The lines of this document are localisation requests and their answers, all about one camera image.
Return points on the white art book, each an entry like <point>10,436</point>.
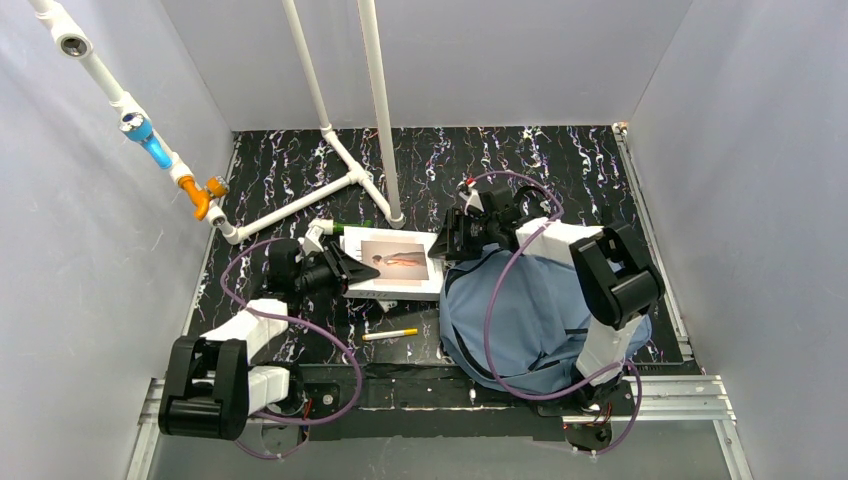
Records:
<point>406,271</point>

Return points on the blue student backpack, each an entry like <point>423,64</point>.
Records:
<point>526,324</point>

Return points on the white yellow marker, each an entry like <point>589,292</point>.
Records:
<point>369,337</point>

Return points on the white blue stapler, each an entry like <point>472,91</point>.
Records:
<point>387,305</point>

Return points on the green white pipe fitting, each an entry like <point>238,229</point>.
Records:
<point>339,228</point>

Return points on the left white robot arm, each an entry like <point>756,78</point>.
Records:
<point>211,387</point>

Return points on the blue pipe valve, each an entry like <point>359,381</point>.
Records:
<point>139,129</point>

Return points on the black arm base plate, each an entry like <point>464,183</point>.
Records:
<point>429,401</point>

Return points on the orange pipe valve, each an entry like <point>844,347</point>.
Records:
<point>201,197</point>

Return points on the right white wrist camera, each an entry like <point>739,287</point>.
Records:
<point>470,197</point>

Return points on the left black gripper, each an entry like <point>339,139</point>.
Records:
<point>335,270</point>

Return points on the aluminium rail frame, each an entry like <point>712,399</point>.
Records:
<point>667,398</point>

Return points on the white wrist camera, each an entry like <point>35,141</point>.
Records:
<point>470,197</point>
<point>311,242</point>

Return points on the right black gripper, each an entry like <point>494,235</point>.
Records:
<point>466,228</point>

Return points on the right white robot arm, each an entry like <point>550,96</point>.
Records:
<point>620,283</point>

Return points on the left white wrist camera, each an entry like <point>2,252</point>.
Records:
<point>311,242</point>

